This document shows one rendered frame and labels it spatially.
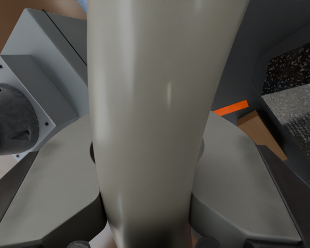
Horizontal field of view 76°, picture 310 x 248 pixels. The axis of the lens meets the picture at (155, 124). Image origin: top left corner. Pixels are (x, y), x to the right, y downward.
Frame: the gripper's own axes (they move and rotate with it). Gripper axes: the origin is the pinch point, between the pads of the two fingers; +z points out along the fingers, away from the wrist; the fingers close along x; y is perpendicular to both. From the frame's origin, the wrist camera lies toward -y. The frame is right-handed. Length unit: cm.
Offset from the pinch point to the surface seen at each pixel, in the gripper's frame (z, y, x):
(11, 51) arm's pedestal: 50, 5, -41
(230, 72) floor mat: 104, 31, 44
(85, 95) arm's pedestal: 39.4, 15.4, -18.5
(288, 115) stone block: 42, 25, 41
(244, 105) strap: 96, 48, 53
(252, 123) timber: 83, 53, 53
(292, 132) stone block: 42, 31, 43
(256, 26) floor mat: 105, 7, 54
